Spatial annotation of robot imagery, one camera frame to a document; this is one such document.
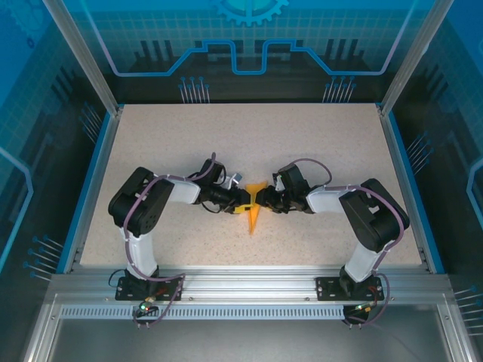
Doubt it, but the cable connector green light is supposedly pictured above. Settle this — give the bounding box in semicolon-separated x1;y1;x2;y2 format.
349;301;378;316
136;296;158;316

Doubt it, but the orange square paper sheet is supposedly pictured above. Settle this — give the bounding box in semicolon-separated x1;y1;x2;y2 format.
244;182;267;237

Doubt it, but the left cable connector green light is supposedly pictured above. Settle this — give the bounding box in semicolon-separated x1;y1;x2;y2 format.
136;296;158;316

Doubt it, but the grey metal shelf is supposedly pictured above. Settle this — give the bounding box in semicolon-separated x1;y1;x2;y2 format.
22;292;476;362

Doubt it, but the aluminium frame post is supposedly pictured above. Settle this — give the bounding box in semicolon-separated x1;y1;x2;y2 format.
41;0;124;116
379;0;454;116

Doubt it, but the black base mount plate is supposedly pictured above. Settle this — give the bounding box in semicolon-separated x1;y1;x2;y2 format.
115;277;184;302
315;275;386;302

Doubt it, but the right cable connector green light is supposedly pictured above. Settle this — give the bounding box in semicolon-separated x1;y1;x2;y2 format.
349;301;378;316

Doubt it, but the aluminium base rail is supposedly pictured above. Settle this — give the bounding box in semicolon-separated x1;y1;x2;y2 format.
51;265;450;302

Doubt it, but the aluminium side frame rail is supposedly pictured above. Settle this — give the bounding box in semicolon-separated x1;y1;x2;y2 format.
379;107;431;275
62;107;124;275

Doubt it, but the slotted grey cable duct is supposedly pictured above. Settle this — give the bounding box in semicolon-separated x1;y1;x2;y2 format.
58;305;378;321

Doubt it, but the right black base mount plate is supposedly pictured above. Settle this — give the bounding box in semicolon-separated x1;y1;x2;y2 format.
315;275;386;302

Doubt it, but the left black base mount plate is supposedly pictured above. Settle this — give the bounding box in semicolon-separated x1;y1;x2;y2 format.
115;277;184;302

